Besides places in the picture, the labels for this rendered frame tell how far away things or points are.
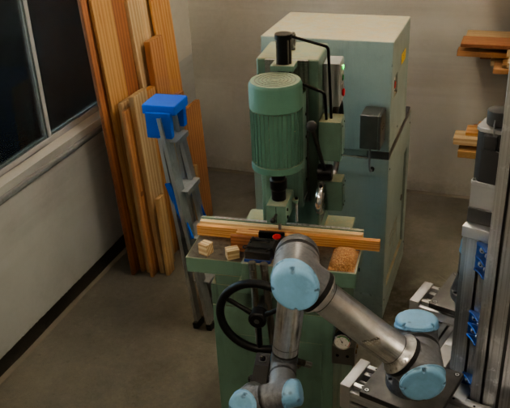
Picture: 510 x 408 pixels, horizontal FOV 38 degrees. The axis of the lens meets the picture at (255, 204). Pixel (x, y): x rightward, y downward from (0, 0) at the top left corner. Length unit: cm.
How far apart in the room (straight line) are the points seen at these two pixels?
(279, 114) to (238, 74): 269
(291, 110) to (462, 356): 92
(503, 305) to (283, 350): 60
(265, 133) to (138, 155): 160
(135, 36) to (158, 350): 165
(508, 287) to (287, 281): 62
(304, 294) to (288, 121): 79
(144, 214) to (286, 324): 212
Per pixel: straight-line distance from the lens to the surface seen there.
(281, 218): 256
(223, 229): 269
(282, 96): 234
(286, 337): 204
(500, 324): 213
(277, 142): 240
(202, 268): 261
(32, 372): 369
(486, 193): 204
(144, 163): 391
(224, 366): 285
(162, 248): 410
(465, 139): 431
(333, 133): 263
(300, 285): 175
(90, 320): 394
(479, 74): 469
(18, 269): 363
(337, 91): 268
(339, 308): 181
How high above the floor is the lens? 225
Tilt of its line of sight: 28 degrees down
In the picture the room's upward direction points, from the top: 3 degrees counter-clockwise
